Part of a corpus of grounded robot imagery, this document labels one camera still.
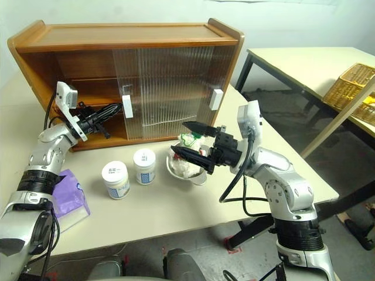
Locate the woven wicker basket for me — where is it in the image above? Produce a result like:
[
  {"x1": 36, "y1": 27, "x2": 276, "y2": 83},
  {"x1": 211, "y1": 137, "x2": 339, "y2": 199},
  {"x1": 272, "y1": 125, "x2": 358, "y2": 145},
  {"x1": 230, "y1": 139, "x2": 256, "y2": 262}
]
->
[{"x1": 322, "y1": 63, "x2": 375, "y2": 126}]

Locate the light wooden pole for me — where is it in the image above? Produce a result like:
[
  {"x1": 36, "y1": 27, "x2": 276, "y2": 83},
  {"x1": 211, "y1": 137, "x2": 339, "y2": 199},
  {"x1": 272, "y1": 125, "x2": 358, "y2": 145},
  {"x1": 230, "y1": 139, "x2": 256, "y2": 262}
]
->
[{"x1": 300, "y1": 84, "x2": 375, "y2": 159}]

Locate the purple tissue box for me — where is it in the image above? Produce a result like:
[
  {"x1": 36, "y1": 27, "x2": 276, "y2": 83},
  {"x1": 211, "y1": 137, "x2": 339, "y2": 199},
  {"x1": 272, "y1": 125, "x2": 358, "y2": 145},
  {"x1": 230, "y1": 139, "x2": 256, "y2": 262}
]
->
[{"x1": 51, "y1": 169, "x2": 91, "y2": 234}]

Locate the white block door handle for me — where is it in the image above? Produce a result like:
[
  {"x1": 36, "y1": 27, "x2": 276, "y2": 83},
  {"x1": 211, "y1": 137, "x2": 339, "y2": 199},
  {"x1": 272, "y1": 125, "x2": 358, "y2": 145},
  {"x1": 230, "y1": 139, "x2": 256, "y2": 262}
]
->
[
  {"x1": 210, "y1": 88, "x2": 224, "y2": 111},
  {"x1": 121, "y1": 94, "x2": 134, "y2": 119}
]

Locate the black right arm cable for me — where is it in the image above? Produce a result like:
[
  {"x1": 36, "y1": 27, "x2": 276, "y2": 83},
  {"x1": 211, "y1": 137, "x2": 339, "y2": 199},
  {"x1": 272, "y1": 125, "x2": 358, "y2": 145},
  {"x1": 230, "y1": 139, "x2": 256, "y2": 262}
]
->
[{"x1": 219, "y1": 125, "x2": 273, "y2": 218}]

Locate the black loose floor cable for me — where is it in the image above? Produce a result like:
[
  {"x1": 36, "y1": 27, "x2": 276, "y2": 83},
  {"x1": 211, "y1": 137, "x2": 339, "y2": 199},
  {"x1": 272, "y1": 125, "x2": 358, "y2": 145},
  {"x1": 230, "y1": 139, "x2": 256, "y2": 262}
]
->
[{"x1": 222, "y1": 262, "x2": 285, "y2": 281}]

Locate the white plush toy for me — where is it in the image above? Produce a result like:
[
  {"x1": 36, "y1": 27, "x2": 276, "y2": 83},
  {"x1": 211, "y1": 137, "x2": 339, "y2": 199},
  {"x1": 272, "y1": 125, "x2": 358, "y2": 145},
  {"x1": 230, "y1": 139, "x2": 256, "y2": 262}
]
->
[{"x1": 172, "y1": 131, "x2": 214, "y2": 179}]

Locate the beige table with black legs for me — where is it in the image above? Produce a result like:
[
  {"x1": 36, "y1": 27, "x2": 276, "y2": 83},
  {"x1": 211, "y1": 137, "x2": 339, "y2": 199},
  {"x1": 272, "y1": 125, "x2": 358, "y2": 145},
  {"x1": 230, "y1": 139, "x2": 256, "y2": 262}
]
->
[{"x1": 234, "y1": 46, "x2": 375, "y2": 141}]

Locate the small metal bowl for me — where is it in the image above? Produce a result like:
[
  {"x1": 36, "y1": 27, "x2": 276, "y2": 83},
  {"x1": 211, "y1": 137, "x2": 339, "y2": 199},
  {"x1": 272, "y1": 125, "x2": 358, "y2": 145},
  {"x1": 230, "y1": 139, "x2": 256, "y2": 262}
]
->
[{"x1": 166, "y1": 146, "x2": 207, "y2": 186}]

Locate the brown wooden cabinet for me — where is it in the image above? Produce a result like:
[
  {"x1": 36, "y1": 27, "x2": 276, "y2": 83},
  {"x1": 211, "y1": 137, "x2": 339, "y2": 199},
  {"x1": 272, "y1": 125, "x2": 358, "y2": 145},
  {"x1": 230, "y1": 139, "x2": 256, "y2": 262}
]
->
[{"x1": 7, "y1": 18, "x2": 246, "y2": 152}]

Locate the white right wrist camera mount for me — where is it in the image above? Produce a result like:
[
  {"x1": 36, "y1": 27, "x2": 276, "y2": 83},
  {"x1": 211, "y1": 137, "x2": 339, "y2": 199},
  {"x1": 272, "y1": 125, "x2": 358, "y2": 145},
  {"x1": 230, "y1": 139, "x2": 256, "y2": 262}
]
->
[{"x1": 230, "y1": 99, "x2": 264, "y2": 174}]

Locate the ribbed clear sliding door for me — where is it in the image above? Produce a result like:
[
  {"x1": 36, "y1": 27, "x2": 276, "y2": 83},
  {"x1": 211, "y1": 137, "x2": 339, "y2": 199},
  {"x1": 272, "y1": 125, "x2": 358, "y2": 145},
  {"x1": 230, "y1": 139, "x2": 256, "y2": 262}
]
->
[
  {"x1": 137, "y1": 45, "x2": 234, "y2": 135},
  {"x1": 112, "y1": 48, "x2": 206, "y2": 141}
]

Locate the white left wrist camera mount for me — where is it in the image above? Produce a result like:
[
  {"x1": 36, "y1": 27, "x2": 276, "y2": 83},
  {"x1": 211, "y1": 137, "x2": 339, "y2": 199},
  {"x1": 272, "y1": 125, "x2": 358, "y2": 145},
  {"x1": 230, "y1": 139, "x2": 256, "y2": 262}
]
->
[{"x1": 54, "y1": 81, "x2": 88, "y2": 143}]

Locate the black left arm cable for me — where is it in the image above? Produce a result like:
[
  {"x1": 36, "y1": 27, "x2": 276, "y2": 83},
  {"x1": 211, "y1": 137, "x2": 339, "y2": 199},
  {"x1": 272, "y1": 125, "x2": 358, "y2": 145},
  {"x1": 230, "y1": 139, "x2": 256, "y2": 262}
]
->
[{"x1": 43, "y1": 92, "x2": 71, "y2": 131}]

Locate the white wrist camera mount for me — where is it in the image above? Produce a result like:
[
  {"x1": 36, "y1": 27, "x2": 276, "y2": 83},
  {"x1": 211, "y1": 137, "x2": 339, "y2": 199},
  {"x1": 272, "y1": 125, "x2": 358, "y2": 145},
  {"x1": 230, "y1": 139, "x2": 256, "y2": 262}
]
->
[
  {"x1": 54, "y1": 81, "x2": 88, "y2": 143},
  {"x1": 230, "y1": 99, "x2": 264, "y2": 174}
]

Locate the dark grey rounded shape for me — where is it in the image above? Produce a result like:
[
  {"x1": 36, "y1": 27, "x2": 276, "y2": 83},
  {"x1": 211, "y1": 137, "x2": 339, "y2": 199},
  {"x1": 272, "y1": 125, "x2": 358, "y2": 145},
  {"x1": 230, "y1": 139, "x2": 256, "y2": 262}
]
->
[
  {"x1": 162, "y1": 248, "x2": 203, "y2": 281},
  {"x1": 87, "y1": 255, "x2": 122, "y2": 281}
]

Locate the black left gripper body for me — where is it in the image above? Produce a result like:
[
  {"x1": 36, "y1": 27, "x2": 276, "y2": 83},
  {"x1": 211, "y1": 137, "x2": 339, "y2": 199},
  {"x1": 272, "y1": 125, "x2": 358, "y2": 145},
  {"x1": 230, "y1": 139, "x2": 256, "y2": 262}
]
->
[{"x1": 76, "y1": 101, "x2": 111, "y2": 139}]

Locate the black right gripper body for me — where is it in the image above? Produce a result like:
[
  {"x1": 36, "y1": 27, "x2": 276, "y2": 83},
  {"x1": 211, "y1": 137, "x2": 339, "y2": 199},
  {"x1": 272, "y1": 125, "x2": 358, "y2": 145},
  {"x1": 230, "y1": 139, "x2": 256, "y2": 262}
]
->
[{"x1": 211, "y1": 125, "x2": 241, "y2": 167}]

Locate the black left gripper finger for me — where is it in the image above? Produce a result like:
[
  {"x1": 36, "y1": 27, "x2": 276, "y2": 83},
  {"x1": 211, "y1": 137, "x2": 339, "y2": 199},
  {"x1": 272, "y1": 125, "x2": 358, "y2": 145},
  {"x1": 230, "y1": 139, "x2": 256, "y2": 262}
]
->
[
  {"x1": 98, "y1": 102, "x2": 124, "y2": 116},
  {"x1": 101, "y1": 107, "x2": 122, "y2": 121}
]

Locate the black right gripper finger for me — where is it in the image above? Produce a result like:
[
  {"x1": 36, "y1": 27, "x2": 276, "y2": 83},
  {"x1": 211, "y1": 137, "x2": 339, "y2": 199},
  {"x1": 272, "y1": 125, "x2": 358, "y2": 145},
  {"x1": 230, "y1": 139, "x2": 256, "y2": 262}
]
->
[
  {"x1": 182, "y1": 121, "x2": 218, "y2": 137},
  {"x1": 170, "y1": 145, "x2": 216, "y2": 176}
]

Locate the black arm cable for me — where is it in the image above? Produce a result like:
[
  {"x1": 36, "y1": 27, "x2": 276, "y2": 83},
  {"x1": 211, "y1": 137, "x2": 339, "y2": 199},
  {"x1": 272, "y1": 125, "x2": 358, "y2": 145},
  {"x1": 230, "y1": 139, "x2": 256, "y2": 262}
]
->
[
  {"x1": 43, "y1": 92, "x2": 71, "y2": 131},
  {"x1": 219, "y1": 125, "x2": 273, "y2": 218}
]

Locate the white plastic bottle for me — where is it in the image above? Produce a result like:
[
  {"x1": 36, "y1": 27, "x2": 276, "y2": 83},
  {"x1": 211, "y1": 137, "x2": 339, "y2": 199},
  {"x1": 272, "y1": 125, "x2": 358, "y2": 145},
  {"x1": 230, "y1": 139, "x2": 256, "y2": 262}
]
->
[
  {"x1": 101, "y1": 161, "x2": 131, "y2": 201},
  {"x1": 132, "y1": 148, "x2": 157, "y2": 186}
]

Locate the black table leg frame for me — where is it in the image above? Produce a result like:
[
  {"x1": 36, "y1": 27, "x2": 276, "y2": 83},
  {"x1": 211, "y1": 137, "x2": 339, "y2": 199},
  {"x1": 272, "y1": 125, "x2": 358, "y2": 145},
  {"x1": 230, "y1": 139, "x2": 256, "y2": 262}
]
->
[{"x1": 227, "y1": 180, "x2": 375, "y2": 249}]

